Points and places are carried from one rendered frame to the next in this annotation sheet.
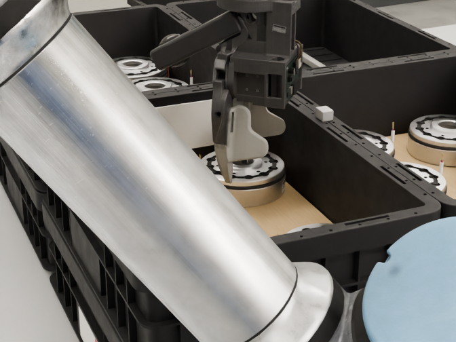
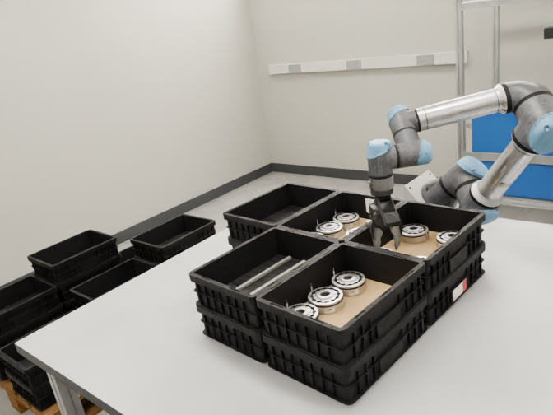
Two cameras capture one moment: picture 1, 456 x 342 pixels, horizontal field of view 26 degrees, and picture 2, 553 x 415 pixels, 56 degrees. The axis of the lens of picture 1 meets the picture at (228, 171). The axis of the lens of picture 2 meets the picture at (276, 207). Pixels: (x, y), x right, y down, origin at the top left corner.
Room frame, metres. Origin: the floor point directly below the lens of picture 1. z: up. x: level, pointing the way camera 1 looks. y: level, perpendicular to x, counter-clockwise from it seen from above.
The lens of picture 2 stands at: (1.90, 1.30, 1.63)
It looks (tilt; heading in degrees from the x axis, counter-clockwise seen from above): 20 degrees down; 249
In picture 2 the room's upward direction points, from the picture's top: 9 degrees counter-clockwise
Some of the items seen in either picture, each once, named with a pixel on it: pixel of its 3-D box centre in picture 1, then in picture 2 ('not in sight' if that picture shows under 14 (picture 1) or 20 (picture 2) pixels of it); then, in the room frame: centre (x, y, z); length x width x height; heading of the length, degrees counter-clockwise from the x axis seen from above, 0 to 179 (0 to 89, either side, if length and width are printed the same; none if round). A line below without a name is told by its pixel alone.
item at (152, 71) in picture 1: (132, 68); (299, 314); (1.44, 0.14, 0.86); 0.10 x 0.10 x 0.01
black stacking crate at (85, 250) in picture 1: (216, 208); (416, 244); (0.94, 0.01, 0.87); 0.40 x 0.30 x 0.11; 23
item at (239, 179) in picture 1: (241, 165); not in sight; (1.07, -0.02, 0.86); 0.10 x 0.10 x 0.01
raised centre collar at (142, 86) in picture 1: (155, 87); (325, 294); (1.33, 0.10, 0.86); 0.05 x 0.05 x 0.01
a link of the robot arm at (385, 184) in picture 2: not in sight; (380, 183); (1.04, -0.02, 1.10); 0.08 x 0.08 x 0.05
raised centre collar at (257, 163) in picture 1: (241, 162); not in sight; (1.07, -0.02, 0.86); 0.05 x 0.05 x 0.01
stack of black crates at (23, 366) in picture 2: not in sight; (58, 357); (2.20, -1.12, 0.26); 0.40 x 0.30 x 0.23; 26
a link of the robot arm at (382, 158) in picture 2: not in sight; (380, 158); (1.03, -0.02, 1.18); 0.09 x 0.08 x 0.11; 159
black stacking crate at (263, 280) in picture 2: (301, 65); (267, 274); (1.42, -0.11, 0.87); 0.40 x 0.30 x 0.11; 23
